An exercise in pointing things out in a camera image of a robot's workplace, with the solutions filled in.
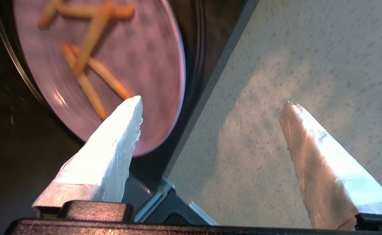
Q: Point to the purple plate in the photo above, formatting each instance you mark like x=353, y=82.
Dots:
x=145, y=65

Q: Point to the silver black microwave oven body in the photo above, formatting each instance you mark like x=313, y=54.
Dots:
x=14, y=156

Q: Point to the right gripper right finger wrapped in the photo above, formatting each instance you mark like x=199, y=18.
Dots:
x=325, y=182

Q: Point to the right gripper left finger wrapped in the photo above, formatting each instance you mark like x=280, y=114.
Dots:
x=103, y=160

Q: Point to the french fry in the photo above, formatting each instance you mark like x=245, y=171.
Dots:
x=80, y=11
x=49, y=13
x=91, y=94
x=111, y=81
x=91, y=42

